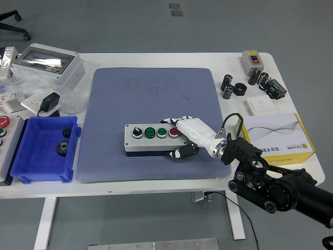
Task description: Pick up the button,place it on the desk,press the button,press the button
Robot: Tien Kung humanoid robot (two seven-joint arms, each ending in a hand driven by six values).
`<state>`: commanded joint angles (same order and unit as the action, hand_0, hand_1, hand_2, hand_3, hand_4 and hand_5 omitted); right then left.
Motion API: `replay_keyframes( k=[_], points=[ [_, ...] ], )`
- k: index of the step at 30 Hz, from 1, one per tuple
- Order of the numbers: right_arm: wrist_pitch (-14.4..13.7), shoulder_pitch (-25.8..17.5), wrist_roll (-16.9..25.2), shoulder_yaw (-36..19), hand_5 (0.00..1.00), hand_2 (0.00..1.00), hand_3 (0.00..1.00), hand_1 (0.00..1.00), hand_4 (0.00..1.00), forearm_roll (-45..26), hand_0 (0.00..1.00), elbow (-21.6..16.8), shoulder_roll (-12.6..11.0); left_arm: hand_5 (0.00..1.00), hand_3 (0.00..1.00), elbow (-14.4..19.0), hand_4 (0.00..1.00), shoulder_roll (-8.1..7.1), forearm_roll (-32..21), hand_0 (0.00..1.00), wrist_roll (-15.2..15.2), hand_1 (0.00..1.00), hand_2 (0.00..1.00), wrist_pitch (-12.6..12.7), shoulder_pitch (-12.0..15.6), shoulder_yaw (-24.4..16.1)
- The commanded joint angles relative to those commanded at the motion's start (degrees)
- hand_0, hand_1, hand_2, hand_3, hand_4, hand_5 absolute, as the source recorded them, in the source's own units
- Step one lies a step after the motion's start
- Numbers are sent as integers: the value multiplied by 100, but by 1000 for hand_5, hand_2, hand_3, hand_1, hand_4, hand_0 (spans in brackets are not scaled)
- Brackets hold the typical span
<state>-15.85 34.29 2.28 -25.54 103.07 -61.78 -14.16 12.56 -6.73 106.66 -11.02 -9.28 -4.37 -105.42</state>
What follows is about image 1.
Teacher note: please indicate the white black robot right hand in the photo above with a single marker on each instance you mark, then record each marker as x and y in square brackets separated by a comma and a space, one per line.
[195, 130]

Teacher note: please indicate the grey four-button control box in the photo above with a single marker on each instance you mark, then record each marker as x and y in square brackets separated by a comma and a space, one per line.
[145, 144]

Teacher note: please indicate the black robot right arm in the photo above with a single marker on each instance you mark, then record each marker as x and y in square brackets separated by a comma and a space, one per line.
[291, 190]

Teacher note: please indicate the black cylindrical capacitor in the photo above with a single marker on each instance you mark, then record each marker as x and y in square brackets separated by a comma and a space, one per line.
[228, 91]
[226, 82]
[262, 79]
[254, 76]

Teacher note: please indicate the black hex nut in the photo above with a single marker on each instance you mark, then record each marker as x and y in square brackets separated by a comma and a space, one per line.
[239, 89]

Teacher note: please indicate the blue-grey table mat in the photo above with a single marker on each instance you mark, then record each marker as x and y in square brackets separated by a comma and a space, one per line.
[156, 83]

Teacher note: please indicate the yellow white cardboard box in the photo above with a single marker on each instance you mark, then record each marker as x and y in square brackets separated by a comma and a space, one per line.
[281, 130]

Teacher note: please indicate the black green terminal module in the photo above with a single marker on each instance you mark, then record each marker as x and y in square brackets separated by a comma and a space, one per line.
[275, 89]

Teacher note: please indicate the white table leg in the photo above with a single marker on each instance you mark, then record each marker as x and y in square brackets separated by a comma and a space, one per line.
[236, 224]
[44, 224]

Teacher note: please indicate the grey floor plate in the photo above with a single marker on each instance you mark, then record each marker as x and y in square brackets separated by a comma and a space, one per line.
[174, 6]
[177, 13]

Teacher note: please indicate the grey metal plate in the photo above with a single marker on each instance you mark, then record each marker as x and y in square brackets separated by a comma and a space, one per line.
[156, 245]

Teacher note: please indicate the clear plastic bag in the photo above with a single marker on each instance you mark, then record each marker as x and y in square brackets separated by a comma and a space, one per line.
[74, 101]

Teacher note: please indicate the small black gear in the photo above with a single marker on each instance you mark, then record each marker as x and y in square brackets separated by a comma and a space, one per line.
[67, 132]

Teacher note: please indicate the large black gear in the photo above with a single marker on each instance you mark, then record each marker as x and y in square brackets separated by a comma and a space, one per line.
[62, 148]

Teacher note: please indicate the black power adapter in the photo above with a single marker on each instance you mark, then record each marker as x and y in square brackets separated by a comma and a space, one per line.
[50, 100]

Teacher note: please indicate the blue plastic bin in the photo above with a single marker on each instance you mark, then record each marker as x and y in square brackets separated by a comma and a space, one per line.
[39, 161]

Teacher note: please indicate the grey emergency-stop control box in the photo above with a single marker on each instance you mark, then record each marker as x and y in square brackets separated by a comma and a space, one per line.
[13, 138]

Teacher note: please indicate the white box with orange print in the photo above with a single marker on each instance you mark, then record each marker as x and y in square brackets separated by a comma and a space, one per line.
[9, 104]

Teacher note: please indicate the white boxy device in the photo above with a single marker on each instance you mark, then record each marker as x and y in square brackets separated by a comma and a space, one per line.
[7, 61]

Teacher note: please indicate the black office chair base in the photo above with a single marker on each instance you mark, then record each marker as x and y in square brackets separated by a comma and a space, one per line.
[13, 28]

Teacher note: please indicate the grey under-table bracket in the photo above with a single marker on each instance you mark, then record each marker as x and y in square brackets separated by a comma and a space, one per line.
[199, 197]

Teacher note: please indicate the white wall switch plate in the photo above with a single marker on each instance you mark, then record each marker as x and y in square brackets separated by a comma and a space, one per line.
[261, 104]

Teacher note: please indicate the grey red-black push switch box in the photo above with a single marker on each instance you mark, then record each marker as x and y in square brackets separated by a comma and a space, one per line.
[249, 61]

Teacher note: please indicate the grey enclosure with clear lid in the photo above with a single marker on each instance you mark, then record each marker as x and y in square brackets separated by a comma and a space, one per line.
[70, 75]

